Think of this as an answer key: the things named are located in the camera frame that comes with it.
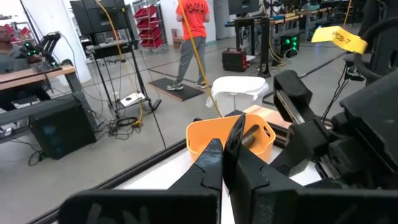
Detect wooden top desk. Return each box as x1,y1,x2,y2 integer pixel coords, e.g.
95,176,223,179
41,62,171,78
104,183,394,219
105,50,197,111
0,63,77,91

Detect black workbench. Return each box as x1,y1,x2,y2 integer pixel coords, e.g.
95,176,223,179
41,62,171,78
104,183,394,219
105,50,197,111
223,6,346,78

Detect black red tool case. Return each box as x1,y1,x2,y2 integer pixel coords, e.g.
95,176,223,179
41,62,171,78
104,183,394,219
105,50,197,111
221,47,249,73

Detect person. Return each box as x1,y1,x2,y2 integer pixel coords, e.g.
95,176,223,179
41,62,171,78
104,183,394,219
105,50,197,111
0,24,52,111
165,0,211,91

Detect yellow hanging cable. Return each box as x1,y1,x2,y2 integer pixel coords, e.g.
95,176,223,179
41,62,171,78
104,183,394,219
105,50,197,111
177,0,223,118
94,0,144,128

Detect black metal spoon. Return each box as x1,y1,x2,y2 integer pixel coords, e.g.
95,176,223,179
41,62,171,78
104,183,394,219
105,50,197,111
222,113,247,190

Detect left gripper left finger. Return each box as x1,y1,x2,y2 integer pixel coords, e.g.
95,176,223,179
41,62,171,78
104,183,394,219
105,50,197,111
58,138,224,224

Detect dark grey office chair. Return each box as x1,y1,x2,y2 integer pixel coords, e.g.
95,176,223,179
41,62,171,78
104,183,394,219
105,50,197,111
343,0,398,85

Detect black hazard striped mat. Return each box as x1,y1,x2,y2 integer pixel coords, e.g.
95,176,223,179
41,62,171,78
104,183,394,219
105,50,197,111
148,77,205,103

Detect brown cardboard box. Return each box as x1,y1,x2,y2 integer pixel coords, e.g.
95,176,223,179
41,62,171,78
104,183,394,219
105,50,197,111
171,28,185,50

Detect black monitor on stand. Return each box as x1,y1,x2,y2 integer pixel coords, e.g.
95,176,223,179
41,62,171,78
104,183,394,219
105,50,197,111
69,0,162,121

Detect black computer green lights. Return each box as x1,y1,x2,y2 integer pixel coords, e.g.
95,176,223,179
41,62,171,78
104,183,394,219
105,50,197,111
279,33,301,59

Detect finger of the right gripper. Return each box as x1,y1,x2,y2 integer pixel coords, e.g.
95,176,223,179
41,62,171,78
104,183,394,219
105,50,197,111
269,121,333,177

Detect yellow gripper tag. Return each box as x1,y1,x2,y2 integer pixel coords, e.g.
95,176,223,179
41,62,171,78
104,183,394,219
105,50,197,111
310,26,369,55

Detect white lidded trash can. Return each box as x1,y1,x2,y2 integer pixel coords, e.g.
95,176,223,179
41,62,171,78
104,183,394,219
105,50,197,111
205,75,270,118

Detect red bin storage rack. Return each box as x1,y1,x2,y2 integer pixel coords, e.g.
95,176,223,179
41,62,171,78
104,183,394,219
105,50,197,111
132,4,169,52

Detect orange plastic bin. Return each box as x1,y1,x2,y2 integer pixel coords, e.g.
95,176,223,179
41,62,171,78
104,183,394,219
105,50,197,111
185,113,277,164

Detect black computer tower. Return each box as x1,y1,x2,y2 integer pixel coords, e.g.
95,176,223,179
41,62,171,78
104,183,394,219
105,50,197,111
28,98,98,161

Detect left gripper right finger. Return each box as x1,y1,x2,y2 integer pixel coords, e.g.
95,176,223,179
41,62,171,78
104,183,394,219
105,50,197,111
223,145,398,224

